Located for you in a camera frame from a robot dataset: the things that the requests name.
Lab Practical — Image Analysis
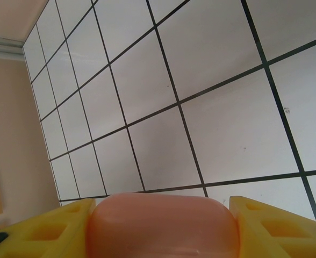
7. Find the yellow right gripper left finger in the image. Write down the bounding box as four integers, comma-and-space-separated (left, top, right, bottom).
0, 198, 96, 258

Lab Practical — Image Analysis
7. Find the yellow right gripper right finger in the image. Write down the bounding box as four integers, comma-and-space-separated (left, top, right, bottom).
229, 195, 316, 258

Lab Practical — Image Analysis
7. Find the pink rounded square charging case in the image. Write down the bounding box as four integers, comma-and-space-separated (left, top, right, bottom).
84, 192, 241, 258

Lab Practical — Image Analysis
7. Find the aluminium corner post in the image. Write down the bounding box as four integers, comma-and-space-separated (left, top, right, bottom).
0, 34, 24, 56

